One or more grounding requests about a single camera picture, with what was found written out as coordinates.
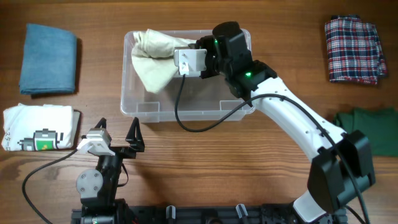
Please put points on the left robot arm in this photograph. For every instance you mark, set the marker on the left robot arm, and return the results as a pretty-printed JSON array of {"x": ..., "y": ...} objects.
[{"x": 97, "y": 187}]

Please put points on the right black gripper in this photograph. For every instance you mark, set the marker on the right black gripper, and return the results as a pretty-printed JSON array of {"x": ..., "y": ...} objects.
[{"x": 205, "y": 41}]

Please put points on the clear plastic storage bin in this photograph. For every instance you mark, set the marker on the clear plastic storage bin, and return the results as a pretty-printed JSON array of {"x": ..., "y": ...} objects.
[{"x": 201, "y": 99}]

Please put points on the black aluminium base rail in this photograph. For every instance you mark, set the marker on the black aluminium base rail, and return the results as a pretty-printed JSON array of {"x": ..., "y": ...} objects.
[{"x": 264, "y": 214}]

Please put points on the beige cloth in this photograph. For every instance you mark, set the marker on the beige cloth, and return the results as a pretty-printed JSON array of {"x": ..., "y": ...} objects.
[{"x": 153, "y": 58}]

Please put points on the folded blue cloth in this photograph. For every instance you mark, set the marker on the folded blue cloth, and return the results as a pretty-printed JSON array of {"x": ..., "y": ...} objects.
[{"x": 49, "y": 61}]

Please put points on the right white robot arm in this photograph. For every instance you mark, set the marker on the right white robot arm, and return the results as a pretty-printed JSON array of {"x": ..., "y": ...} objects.
[{"x": 341, "y": 163}]

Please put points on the folded white printed t-shirt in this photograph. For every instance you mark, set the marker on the folded white printed t-shirt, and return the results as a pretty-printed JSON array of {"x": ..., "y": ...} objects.
[{"x": 39, "y": 128}]

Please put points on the dark green cloth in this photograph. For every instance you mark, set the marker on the dark green cloth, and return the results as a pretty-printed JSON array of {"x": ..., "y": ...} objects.
[{"x": 379, "y": 126}]

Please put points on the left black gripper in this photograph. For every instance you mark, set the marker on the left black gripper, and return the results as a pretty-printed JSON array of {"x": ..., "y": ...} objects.
[{"x": 137, "y": 144}]

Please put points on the red plaid cloth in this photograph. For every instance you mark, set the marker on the red plaid cloth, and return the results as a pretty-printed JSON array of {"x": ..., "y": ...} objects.
[{"x": 354, "y": 51}]

